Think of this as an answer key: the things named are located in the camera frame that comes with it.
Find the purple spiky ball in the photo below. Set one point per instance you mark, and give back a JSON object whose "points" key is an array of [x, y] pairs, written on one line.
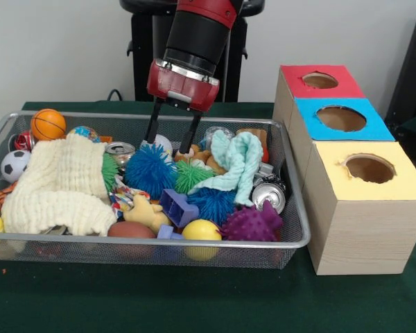
{"points": [[251, 225]]}

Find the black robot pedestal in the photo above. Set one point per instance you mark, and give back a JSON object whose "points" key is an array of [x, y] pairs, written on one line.
{"points": [[140, 62]]}

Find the wooden box with three holes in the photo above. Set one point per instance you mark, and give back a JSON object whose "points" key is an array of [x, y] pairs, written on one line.
{"points": [[367, 236]]}

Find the green spiky puffer ball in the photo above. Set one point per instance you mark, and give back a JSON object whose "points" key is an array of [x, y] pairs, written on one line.
{"points": [[192, 175]]}

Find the cream knitted cloth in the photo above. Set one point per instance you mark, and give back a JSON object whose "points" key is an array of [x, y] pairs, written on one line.
{"points": [[55, 180]]}

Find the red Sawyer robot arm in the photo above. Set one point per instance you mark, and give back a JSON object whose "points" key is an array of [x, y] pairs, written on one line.
{"points": [[197, 38]]}

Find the white baseball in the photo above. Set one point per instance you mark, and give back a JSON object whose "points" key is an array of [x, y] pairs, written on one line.
{"points": [[163, 142]]}

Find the small soccer ball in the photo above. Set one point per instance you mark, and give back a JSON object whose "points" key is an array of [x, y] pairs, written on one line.
{"points": [[15, 166]]}

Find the orange toy basketball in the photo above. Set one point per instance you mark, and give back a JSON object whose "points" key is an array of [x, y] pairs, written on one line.
{"points": [[48, 124]]}

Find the blue puffer ball with eyes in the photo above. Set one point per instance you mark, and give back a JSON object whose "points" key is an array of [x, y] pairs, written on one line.
{"points": [[149, 173]]}

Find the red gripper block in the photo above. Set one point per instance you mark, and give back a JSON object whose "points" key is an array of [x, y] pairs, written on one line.
{"points": [[180, 86]]}

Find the light teal cloth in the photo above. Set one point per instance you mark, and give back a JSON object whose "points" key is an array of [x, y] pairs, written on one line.
{"points": [[242, 163]]}

